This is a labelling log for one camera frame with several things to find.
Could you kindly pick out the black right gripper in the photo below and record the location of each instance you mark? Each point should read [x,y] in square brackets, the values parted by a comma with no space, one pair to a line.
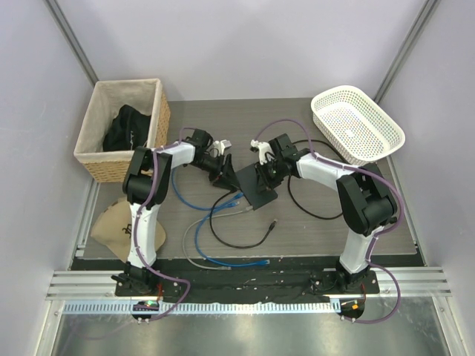
[266,183]

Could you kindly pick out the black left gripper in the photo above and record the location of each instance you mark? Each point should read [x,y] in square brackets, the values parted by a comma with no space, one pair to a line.
[228,177]

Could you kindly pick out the dark grey network switch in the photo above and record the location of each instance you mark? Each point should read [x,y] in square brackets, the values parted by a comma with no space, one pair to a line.
[253,188]

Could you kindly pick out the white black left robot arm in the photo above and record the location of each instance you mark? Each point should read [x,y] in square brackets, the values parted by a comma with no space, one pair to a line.
[146,186]

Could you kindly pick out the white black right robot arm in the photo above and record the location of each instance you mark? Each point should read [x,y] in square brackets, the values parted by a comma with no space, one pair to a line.
[367,204]

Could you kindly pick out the white perforated plastic basket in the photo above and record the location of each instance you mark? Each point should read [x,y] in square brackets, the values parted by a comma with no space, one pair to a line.
[355,125]

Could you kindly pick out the black cloth in basket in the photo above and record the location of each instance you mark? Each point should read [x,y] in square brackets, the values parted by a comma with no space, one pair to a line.
[128,130]

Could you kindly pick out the wicker basket with liner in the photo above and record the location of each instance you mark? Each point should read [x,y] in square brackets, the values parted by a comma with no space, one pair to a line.
[145,95]

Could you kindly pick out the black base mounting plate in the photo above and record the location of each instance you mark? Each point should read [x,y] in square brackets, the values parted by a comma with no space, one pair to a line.
[252,285]

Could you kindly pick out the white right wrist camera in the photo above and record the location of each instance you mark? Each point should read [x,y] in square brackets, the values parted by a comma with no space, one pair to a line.
[264,151]

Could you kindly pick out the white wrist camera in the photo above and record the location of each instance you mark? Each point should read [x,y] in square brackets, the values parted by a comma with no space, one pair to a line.
[221,146]
[264,151]

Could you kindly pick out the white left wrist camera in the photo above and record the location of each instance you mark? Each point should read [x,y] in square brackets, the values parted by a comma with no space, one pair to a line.
[221,146]

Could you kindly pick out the white slotted cable duct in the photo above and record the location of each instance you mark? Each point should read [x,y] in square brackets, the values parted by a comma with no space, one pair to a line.
[149,307]

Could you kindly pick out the aluminium rail frame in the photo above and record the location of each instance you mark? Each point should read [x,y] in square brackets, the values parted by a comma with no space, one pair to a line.
[407,281]

